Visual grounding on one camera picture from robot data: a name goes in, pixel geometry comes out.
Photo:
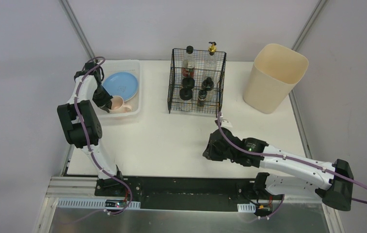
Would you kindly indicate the clear glass oil bottle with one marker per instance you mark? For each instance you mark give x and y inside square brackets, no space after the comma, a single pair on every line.
[210,61]

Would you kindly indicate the small dark pepper jar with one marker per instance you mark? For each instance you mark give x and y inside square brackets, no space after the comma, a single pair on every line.
[202,96]

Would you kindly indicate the red label vinegar bottle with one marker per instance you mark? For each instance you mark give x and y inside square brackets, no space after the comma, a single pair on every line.
[188,63]

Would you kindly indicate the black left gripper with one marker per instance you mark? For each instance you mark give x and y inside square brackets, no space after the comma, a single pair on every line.
[103,100]

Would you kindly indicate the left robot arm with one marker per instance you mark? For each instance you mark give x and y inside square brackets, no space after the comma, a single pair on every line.
[82,127]

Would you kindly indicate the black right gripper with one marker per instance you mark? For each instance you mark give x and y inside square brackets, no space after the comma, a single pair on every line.
[215,148]

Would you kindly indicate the blue round plate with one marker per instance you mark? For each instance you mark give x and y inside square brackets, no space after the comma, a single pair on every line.
[123,84]

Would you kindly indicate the black wire basket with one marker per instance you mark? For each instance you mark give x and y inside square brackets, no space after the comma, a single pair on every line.
[214,101]

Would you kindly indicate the black lid seasoning shaker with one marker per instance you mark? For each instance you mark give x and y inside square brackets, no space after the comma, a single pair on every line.
[188,83]

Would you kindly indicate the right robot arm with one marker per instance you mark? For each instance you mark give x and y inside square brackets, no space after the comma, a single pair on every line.
[305,177]

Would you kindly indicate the cream waste bin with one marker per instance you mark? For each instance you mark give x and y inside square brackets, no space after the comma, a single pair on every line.
[275,72]

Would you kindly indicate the black lid granule shaker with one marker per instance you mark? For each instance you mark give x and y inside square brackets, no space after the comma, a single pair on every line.
[185,94]

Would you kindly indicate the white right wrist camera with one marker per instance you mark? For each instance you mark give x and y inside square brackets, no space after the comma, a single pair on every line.
[224,123]

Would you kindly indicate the pink mug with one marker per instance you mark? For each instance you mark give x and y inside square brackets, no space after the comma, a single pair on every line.
[119,105]

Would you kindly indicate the black lid white shaker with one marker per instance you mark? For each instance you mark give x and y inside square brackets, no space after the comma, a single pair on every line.
[208,84]

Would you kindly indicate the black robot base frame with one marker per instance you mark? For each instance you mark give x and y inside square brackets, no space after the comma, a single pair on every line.
[183,194]

